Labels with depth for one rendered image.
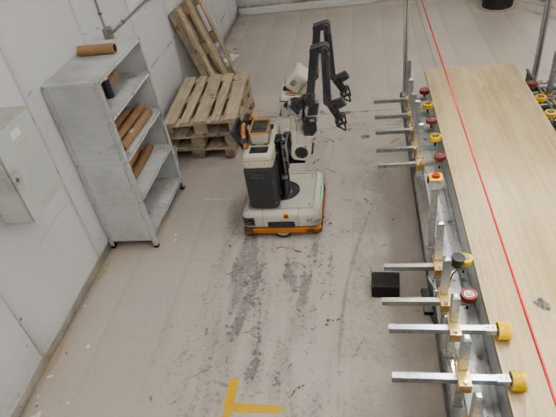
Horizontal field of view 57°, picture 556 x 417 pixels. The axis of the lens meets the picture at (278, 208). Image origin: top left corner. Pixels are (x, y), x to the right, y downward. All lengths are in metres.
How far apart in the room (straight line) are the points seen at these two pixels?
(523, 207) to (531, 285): 0.61
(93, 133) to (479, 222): 2.75
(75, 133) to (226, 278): 1.59
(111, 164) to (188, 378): 1.73
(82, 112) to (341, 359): 2.52
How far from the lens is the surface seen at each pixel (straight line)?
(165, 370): 3.68
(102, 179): 4.29
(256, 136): 4.01
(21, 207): 3.46
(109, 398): 3.70
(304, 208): 4.17
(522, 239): 3.01
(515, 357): 2.47
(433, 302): 2.66
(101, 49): 4.32
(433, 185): 2.84
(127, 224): 4.52
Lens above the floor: 2.85
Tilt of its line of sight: 38 degrees down
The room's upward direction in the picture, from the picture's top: 9 degrees counter-clockwise
